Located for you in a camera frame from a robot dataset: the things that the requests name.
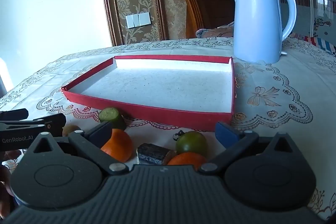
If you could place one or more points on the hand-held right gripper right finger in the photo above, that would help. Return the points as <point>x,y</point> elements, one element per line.
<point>225,134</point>

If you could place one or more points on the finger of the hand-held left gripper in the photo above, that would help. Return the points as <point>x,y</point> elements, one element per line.
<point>14,114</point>
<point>53,121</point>

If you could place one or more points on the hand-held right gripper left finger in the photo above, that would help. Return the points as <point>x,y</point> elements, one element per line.
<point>101,134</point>

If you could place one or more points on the brown longan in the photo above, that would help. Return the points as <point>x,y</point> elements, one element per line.
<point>69,130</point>

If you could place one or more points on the green cucumber piece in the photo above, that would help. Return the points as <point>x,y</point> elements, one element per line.
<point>111,116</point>

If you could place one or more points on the orange mandarin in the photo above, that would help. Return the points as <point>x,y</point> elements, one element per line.
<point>119,145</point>
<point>186,159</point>

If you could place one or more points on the green tomato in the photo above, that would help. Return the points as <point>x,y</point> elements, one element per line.
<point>191,142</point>

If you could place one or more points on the dark sugarcane piece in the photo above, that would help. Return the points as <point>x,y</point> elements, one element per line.
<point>153,153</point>

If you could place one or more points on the red shallow box tray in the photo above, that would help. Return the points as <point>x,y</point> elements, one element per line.
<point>157,82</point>

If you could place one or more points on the person's left hand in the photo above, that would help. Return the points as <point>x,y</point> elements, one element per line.
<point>9,155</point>

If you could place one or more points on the floral lace-print tablecloth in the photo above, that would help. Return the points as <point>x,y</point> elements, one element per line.
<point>275,77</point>

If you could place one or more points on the floral pillow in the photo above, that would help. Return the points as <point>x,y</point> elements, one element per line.
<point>215,32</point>

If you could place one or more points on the light blue electric kettle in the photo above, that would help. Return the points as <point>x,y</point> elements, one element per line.
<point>254,24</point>

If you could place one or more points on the wooden chair back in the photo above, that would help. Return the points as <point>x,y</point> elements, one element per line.
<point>207,11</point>

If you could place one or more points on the striped colourful blanket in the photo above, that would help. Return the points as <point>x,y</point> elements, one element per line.
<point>323,44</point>

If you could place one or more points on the white wall light switch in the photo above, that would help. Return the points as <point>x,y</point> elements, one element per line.
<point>138,20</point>

